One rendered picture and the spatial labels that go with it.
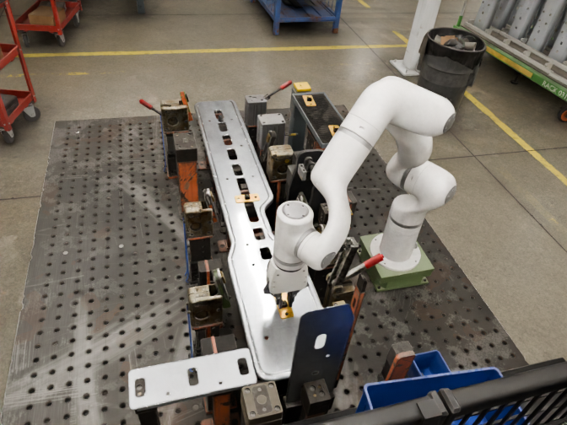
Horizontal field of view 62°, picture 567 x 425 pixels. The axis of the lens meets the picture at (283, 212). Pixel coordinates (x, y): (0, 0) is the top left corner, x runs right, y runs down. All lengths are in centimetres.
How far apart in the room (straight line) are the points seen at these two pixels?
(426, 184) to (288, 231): 61
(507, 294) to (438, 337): 135
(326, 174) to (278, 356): 47
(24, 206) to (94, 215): 132
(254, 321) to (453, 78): 324
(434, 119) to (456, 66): 293
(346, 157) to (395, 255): 77
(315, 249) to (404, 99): 40
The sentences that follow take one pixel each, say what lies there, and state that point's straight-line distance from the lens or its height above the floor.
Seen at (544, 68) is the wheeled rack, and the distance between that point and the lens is 537.
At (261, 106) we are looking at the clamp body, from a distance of 208.
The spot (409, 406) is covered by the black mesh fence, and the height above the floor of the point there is 155.
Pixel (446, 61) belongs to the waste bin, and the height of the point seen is 60.
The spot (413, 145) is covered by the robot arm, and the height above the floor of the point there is 135.
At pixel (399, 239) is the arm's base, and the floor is 91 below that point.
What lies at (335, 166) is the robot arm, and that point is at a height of 143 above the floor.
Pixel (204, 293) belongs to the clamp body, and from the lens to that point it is 127.
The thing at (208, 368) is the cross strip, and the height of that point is 100.
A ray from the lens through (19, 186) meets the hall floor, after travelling 354.
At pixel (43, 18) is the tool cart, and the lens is 546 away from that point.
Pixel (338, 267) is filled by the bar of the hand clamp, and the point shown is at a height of 111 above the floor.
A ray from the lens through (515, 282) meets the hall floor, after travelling 313.
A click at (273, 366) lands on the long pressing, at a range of 120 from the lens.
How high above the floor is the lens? 203
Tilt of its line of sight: 41 degrees down
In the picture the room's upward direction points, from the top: 6 degrees clockwise
